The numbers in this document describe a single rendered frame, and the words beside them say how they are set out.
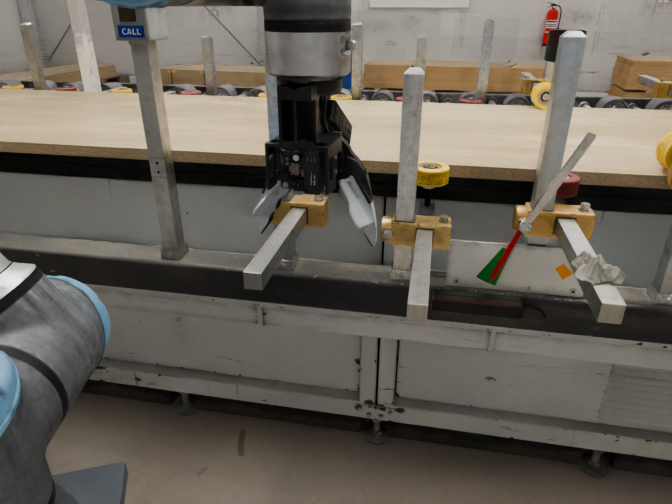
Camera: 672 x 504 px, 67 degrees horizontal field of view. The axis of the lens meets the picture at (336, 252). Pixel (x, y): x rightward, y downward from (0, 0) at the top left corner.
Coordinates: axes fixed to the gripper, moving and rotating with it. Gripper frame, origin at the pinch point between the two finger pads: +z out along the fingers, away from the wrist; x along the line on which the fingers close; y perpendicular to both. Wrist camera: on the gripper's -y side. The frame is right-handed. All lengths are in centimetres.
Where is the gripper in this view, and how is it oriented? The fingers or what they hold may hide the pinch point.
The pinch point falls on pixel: (317, 238)
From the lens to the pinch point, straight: 65.6
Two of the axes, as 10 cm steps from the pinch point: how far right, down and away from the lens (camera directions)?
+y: -2.6, 4.2, -8.7
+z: 0.0, 9.0, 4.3
